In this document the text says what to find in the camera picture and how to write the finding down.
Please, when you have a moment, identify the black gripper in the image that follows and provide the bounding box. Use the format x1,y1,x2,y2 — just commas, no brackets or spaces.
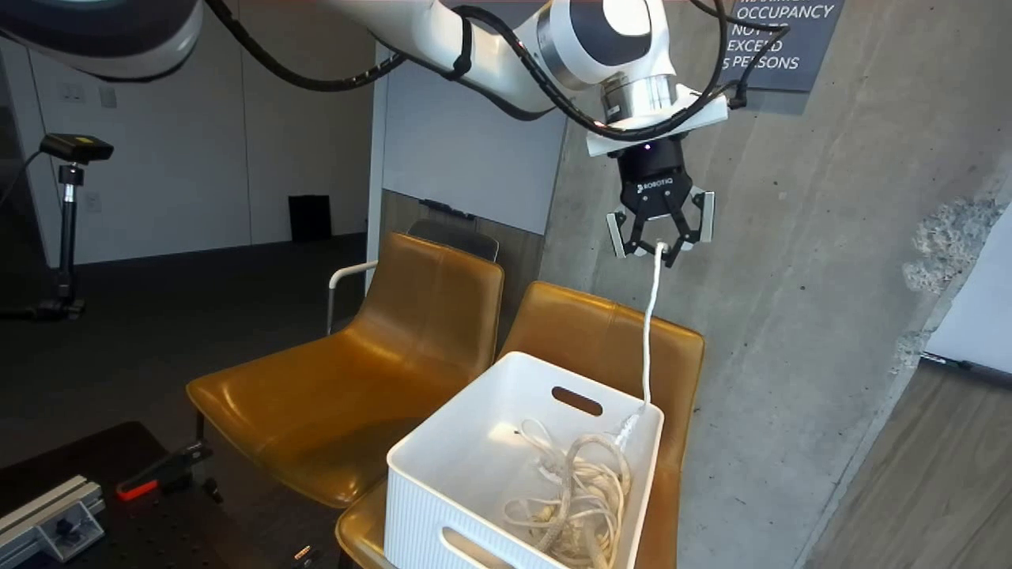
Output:
612,140,708,266

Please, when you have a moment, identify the short smooth white cord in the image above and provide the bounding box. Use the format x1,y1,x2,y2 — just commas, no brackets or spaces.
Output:
612,239,670,451

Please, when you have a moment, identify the thin white braided rope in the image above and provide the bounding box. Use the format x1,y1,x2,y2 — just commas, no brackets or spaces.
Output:
508,424,593,499

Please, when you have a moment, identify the thick white braided rope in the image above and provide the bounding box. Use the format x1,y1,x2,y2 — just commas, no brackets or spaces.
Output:
495,433,635,569

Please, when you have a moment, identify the white ribbed plastic basket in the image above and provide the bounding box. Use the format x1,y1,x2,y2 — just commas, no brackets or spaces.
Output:
381,347,666,569

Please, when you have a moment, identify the black whiteboard marker tray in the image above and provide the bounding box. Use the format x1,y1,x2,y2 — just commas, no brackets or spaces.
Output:
410,193,480,222

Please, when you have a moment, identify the red and black clamp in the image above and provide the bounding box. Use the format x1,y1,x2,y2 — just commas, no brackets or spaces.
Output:
112,438,225,504

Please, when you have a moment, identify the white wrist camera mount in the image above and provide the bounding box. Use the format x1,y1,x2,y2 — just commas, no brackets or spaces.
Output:
582,82,735,160

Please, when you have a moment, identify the white wall whiteboard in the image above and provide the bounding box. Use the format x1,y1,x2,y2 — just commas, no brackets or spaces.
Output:
366,44,572,236

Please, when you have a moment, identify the grey occupancy wall sign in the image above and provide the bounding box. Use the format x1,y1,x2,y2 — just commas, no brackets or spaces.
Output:
724,0,851,95

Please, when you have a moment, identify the black box by wall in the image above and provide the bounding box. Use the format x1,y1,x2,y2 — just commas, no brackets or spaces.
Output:
288,193,336,245

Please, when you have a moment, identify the black camera on tripod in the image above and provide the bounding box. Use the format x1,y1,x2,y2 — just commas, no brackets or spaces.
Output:
0,128,118,324

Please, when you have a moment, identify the aluminium extrusion rail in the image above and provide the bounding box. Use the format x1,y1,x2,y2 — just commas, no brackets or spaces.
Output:
0,470,107,569

